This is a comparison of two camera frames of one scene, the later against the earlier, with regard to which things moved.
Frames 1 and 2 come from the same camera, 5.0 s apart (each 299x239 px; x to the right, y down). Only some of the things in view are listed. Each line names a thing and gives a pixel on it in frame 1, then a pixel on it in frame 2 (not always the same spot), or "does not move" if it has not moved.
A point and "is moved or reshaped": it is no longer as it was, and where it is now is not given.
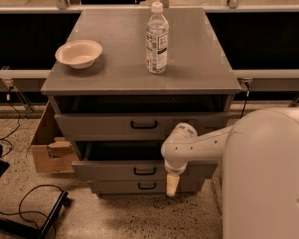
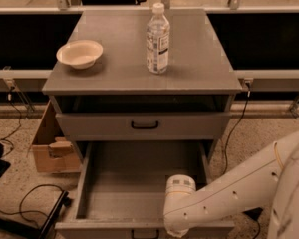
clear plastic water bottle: [156, 40] does not move
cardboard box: [53, 151] does not move
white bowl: [79, 54] does not move
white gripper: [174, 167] to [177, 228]
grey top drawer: [131, 126] does not move
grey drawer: [131, 161] is moved or reshaped
